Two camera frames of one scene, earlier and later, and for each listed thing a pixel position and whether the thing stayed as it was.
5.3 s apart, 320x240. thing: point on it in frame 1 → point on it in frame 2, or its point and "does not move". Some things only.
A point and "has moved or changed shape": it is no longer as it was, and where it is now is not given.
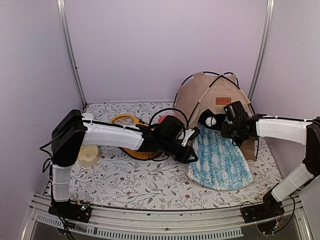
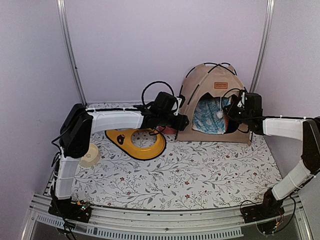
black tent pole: [209, 86] → [198, 85]
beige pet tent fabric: [200, 91] has moved or changed shape
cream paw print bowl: [88, 156] does not move
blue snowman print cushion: [220, 164] → [208, 115]
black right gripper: [224, 133] → [231, 106]
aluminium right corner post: [267, 31] does not move
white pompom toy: [208, 121] → [219, 114]
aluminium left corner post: [62, 16] does not move
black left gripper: [185, 158] → [180, 124]
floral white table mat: [119, 180] does not move
